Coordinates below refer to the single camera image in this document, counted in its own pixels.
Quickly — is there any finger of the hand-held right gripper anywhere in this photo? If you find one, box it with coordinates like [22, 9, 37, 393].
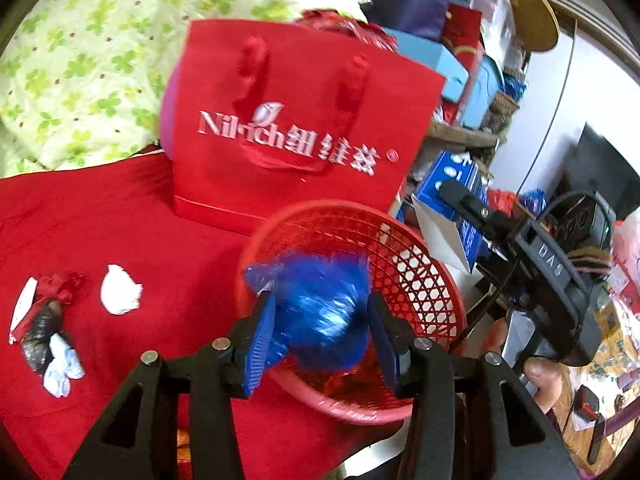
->
[437, 180, 501, 233]

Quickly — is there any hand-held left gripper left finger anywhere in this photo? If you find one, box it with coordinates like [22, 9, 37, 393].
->
[62, 290, 278, 480]

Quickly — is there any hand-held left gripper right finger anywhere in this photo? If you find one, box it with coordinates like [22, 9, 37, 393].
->
[366, 291, 583, 480]

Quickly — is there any blue plastic bag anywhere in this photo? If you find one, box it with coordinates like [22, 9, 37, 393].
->
[243, 252, 373, 373]

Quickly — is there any red mesh plastic basket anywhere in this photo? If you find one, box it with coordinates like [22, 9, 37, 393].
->
[236, 200, 468, 427]

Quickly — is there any red wrapper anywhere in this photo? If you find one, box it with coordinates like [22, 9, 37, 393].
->
[36, 271, 90, 307]

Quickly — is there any person's right hand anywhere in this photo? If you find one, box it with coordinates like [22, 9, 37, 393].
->
[482, 317, 568, 416]

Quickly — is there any blue printed box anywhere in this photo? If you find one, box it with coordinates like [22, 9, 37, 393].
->
[415, 150, 488, 266]

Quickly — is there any white paper bag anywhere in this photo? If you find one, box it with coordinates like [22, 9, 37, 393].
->
[411, 194, 476, 273]

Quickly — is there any blue plastic container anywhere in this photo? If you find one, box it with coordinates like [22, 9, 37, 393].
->
[462, 55, 506, 128]

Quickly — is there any black monitor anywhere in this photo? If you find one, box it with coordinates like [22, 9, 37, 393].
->
[565, 121, 640, 221]

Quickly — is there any light blue box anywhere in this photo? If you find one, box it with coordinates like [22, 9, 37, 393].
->
[385, 27, 471, 106]

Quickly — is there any white crumpled paper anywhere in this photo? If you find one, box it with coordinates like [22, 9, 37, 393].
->
[99, 264, 144, 316]

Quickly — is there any red velvet blanket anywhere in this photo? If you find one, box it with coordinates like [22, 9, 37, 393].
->
[0, 152, 416, 480]

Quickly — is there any clear plastic storage box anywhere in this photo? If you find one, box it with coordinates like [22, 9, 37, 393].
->
[450, 0, 516, 61]

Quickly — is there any white and blue tissue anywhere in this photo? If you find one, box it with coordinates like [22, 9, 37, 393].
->
[43, 332, 87, 399]

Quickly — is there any red paper gift bag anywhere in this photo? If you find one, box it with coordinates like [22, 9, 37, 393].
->
[172, 19, 447, 236]

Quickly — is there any round wooden tabletop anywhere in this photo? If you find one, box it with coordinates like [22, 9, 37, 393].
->
[505, 0, 560, 53]

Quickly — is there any red foil bag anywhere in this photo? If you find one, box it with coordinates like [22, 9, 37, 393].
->
[295, 10, 401, 53]

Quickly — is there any dark grey crumpled wrapper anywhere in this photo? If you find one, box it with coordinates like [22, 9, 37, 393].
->
[21, 302, 63, 375]

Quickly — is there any green floral blanket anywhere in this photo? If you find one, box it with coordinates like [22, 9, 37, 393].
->
[0, 0, 368, 176]

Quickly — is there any black cable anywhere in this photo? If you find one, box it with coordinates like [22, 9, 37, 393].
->
[447, 260, 516, 351]

